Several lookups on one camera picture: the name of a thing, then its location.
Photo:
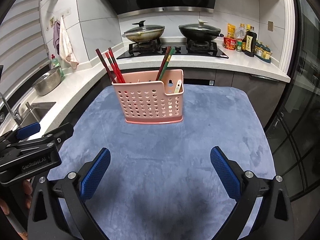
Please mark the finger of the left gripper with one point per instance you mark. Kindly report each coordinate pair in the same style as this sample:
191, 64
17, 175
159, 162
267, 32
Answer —
60, 134
27, 131

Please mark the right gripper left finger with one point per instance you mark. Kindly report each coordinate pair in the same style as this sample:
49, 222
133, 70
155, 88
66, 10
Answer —
92, 173

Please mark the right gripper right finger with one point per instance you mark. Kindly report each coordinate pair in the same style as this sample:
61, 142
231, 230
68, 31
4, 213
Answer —
228, 177

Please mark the dark red chopstick gold band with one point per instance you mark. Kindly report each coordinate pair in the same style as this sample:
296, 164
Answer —
117, 64

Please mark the white ceramic spoon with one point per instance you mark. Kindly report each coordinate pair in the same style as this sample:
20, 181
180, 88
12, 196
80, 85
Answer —
178, 86

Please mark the green chopstick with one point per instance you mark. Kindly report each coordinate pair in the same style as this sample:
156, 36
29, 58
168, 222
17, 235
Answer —
172, 51

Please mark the maroon chopstick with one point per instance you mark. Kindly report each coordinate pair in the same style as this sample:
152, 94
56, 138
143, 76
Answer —
163, 62

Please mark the bright red chopstick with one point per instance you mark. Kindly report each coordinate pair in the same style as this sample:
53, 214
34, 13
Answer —
115, 69

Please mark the person left hand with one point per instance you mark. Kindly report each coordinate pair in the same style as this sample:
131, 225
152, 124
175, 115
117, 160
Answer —
15, 204

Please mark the chrome sink faucet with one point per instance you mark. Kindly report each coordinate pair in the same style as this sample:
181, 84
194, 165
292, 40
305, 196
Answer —
14, 114

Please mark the steel sink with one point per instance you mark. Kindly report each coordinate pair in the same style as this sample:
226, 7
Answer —
34, 113

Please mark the steel mixing bowl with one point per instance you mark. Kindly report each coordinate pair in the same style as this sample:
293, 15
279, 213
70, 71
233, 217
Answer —
48, 81

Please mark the blue grey mat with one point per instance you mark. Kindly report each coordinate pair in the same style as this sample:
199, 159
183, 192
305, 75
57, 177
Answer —
160, 183

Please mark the green dish soap bottle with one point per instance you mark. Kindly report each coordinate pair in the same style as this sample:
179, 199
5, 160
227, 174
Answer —
56, 63

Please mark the window blinds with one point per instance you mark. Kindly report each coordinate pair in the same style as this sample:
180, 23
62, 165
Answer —
22, 45

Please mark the hanging dish towel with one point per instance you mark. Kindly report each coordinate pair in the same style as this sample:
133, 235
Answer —
65, 47

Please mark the pink plastic utensil basket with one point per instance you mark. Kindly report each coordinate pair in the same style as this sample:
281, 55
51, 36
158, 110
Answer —
144, 100

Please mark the purple hanging cloth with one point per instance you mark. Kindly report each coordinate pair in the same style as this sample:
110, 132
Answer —
56, 36

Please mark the spice jar rack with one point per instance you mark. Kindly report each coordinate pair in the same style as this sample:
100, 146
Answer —
263, 52

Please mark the red seasoning package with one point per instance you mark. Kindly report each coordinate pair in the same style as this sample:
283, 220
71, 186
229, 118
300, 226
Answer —
229, 43

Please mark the small green cap jar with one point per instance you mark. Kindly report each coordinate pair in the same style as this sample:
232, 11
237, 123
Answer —
239, 45

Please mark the wok with glass lid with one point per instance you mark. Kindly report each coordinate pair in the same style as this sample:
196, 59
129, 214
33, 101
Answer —
144, 33

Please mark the dark soy sauce bottle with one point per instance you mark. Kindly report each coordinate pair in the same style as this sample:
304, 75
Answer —
251, 38

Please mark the clear plastic bottle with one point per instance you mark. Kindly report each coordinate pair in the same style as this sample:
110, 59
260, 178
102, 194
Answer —
240, 32

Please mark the black wok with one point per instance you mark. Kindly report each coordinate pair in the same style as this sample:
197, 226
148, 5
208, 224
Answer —
200, 31

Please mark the yellow seasoning bag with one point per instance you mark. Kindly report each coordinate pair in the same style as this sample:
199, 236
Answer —
230, 30

